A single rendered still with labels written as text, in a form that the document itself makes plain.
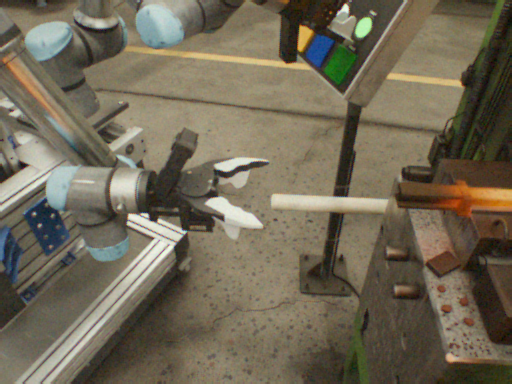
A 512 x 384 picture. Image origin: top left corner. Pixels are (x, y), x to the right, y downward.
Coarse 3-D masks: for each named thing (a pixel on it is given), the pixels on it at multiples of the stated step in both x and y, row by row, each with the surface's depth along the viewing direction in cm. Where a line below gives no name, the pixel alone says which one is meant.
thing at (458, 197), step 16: (400, 192) 61; (416, 192) 61; (432, 192) 61; (448, 192) 61; (464, 192) 60; (480, 192) 61; (496, 192) 61; (416, 208) 62; (432, 208) 62; (448, 208) 62; (464, 208) 60
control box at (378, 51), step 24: (360, 0) 93; (384, 0) 87; (408, 0) 82; (432, 0) 84; (384, 24) 86; (408, 24) 86; (336, 48) 97; (360, 48) 90; (384, 48) 87; (360, 72) 89; (384, 72) 92; (360, 96) 94
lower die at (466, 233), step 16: (448, 160) 72; (464, 160) 72; (448, 176) 68; (464, 176) 67; (480, 176) 67; (496, 176) 67; (480, 208) 60; (496, 208) 60; (448, 224) 68; (464, 224) 62; (480, 224) 58; (464, 240) 61; (480, 240) 57; (496, 240) 57; (464, 256) 61
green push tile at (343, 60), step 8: (344, 48) 94; (336, 56) 95; (344, 56) 93; (352, 56) 91; (328, 64) 97; (336, 64) 95; (344, 64) 93; (352, 64) 91; (328, 72) 97; (336, 72) 94; (344, 72) 92; (336, 80) 94
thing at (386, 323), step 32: (384, 224) 86; (416, 256) 65; (384, 288) 83; (448, 288) 59; (384, 320) 82; (416, 320) 64; (448, 320) 55; (480, 320) 55; (384, 352) 81; (448, 352) 52; (480, 352) 52
